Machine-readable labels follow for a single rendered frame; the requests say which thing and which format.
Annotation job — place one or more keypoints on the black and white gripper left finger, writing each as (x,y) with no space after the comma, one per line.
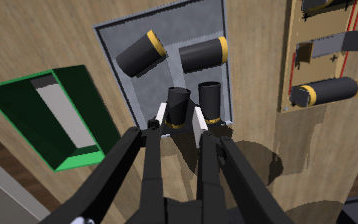
(94,197)

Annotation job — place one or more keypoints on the green open-top box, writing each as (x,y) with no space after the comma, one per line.
(68,130)

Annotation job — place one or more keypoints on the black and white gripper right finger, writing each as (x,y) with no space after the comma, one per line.
(255,202)

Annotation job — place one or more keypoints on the black battery with gold top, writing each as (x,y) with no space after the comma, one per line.
(177,104)
(209,101)
(204,54)
(328,4)
(330,90)
(140,55)

